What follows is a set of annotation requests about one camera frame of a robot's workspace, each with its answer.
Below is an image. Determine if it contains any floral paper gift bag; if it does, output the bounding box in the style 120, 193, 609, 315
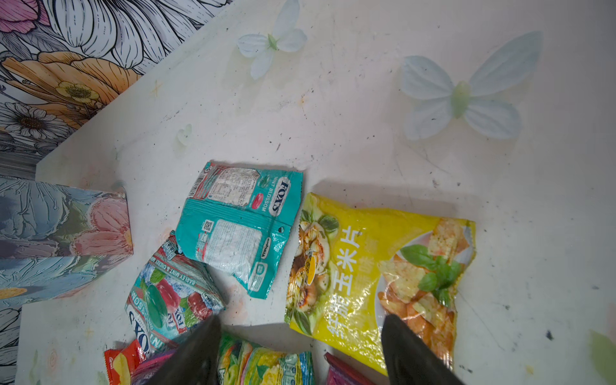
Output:
1, 176, 133, 308

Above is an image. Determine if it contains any green yellow Fox's packet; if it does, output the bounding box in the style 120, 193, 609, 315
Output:
218, 332, 315, 385

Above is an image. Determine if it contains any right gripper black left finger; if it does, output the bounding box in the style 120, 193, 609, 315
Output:
145, 316, 222, 385

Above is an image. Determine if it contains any small red lemon sachet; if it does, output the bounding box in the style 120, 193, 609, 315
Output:
104, 340, 146, 385

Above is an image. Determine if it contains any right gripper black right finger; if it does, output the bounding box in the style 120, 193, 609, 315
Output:
381, 314, 464, 385

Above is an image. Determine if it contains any teal Fox's candy packet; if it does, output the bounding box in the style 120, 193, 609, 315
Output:
176, 161, 304, 299

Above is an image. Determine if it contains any green red Fox's packet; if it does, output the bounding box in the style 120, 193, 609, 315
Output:
125, 232, 226, 357

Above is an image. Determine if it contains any large purple snack packet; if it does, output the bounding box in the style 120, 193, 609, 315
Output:
324, 353, 374, 385

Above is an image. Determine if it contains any yellow corn chips packet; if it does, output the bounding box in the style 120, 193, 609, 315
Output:
285, 193, 476, 372

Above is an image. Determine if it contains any purple Fox's candy packet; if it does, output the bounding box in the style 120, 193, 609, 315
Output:
131, 349, 176, 385

